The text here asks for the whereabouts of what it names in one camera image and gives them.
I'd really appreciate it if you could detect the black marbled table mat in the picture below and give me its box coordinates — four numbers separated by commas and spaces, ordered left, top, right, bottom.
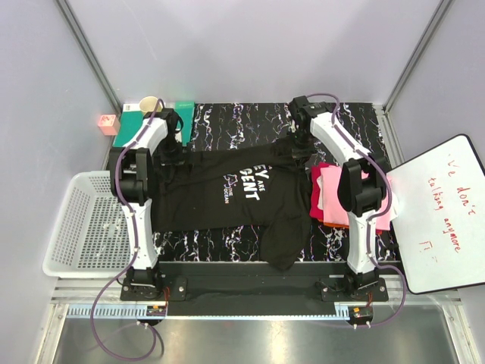
153, 102, 388, 262

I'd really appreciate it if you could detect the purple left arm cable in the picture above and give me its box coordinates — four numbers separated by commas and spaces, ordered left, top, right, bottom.
90, 98, 165, 362

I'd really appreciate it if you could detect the white dry-erase board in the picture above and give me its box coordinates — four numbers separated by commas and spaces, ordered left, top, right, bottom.
388, 134, 484, 294

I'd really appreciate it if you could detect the orange folded t-shirt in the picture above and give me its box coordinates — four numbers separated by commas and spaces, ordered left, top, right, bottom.
322, 221, 349, 229

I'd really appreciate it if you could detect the magenta folded t-shirt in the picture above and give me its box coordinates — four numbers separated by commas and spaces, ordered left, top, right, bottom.
310, 162, 346, 224

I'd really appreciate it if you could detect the teal book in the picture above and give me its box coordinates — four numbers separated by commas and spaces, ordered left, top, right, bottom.
112, 102, 195, 147

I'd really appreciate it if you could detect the yellow paper cup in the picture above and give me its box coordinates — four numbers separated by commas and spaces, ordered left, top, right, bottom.
139, 96, 163, 115

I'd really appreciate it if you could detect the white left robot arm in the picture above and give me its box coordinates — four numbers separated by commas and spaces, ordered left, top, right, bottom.
108, 99, 183, 300

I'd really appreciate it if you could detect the black printed t-shirt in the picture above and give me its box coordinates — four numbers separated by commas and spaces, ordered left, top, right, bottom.
151, 137, 311, 270

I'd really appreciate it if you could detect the pink cube block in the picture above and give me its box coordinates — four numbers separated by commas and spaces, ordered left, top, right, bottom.
97, 115, 120, 137

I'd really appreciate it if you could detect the white slotted cable duct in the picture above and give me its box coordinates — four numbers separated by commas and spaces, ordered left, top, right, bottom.
67, 304, 168, 319

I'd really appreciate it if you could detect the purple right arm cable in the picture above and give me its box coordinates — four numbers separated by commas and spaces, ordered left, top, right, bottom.
306, 93, 408, 328

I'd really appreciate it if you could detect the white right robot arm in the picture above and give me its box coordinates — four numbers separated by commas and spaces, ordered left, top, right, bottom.
288, 96, 393, 301

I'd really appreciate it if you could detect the white plastic laundry basket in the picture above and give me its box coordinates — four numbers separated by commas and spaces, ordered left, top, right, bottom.
42, 171, 130, 279

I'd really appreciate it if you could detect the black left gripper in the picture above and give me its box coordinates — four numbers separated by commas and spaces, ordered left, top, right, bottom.
154, 135, 192, 178

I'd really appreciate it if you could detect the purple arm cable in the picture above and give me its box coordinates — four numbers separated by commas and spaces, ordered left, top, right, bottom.
90, 98, 165, 362
306, 93, 408, 328

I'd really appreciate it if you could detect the light pink folded t-shirt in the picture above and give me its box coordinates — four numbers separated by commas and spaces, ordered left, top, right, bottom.
309, 162, 399, 234

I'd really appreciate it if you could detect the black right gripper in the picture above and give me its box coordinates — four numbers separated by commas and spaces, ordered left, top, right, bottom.
286, 130, 317, 168

